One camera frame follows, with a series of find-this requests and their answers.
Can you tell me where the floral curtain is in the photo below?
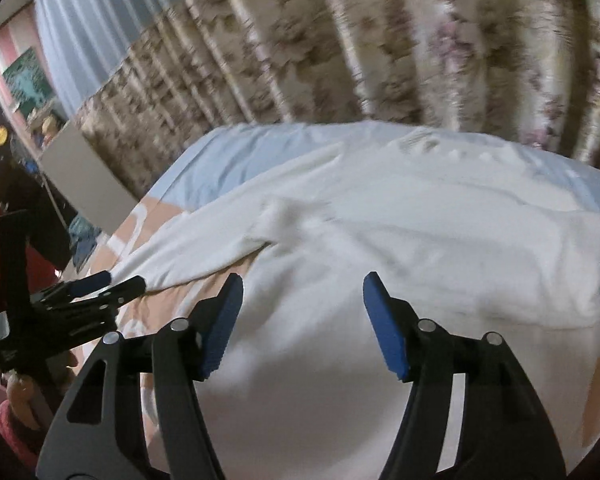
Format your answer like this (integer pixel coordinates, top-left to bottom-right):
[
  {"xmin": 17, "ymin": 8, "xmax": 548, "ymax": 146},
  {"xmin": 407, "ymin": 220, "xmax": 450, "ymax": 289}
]
[{"xmin": 75, "ymin": 0, "xmax": 600, "ymax": 201}]

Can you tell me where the blue-grey sheer curtain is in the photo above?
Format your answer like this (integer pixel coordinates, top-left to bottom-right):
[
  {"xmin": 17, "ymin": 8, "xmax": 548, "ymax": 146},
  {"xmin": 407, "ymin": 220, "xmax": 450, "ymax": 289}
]
[{"xmin": 32, "ymin": 0, "xmax": 226, "ymax": 121}]

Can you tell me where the person's left hand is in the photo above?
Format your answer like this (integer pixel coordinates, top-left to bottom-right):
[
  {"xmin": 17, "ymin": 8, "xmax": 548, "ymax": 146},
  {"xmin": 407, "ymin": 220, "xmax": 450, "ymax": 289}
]
[{"xmin": 6, "ymin": 372, "xmax": 43, "ymax": 428}]

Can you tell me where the blue and peach bedsheet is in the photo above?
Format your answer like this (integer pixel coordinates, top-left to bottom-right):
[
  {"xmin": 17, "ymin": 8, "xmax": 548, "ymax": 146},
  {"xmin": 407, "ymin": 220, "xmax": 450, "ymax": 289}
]
[{"xmin": 60, "ymin": 122, "xmax": 600, "ymax": 461}]

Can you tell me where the white panel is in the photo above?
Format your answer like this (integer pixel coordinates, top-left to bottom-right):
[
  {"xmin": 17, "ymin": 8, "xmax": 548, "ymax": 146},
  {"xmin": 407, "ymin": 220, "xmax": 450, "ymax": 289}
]
[{"xmin": 40, "ymin": 120, "xmax": 141, "ymax": 236}]

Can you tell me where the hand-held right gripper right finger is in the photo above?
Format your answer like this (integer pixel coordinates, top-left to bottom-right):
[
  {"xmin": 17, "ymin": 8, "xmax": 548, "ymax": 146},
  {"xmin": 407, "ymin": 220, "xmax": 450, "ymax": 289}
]
[{"xmin": 362, "ymin": 271, "xmax": 567, "ymax": 480}]

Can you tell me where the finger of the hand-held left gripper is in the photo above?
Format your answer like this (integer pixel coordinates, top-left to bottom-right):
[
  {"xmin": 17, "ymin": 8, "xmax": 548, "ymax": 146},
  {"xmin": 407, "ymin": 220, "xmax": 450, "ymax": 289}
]
[
  {"xmin": 87, "ymin": 275, "xmax": 147, "ymax": 311},
  {"xmin": 39, "ymin": 270, "xmax": 112, "ymax": 306}
]

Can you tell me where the white garment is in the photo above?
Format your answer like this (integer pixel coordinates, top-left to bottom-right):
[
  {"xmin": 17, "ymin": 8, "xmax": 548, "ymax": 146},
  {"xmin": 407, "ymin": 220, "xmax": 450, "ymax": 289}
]
[{"xmin": 107, "ymin": 122, "xmax": 600, "ymax": 480}]

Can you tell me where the blue patterned cloth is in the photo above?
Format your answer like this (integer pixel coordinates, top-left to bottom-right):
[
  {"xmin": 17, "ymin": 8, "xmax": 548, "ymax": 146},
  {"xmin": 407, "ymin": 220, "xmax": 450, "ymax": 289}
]
[{"xmin": 70, "ymin": 215, "xmax": 102, "ymax": 267}]

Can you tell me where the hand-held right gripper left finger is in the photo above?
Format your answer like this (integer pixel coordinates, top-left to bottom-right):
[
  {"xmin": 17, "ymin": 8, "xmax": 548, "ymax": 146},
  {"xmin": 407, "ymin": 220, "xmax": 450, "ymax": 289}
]
[{"xmin": 36, "ymin": 272, "xmax": 244, "ymax": 480}]

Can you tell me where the green wall picture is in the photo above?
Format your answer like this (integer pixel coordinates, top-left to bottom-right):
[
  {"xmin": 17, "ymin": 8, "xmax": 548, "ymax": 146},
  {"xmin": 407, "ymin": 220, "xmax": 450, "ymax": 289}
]
[{"xmin": 2, "ymin": 47, "xmax": 56, "ymax": 111}]

